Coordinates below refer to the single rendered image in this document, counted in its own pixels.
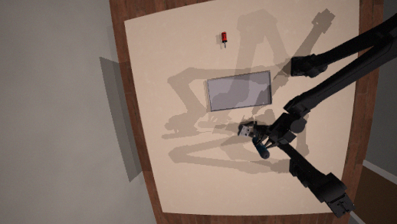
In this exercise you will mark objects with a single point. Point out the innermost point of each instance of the grey metal bracket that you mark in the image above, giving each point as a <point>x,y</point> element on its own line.
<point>244,130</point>

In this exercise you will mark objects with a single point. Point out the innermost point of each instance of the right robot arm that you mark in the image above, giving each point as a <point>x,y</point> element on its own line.
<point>384,49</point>

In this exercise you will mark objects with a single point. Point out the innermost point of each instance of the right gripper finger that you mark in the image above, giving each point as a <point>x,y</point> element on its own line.
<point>272,145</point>
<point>261,137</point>

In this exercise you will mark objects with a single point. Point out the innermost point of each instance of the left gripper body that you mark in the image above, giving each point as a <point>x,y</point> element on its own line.
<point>255,127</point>

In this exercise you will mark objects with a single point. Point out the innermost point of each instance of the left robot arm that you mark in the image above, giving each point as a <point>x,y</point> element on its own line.
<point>326,188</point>

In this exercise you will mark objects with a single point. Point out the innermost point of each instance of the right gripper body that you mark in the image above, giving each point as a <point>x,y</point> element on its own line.
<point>270,134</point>

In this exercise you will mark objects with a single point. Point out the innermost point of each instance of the red hand screwdriver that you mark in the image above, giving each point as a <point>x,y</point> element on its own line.
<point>223,36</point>

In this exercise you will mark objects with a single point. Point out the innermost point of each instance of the blue electric screwdriver barrel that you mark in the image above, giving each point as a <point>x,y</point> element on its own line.
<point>264,153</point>

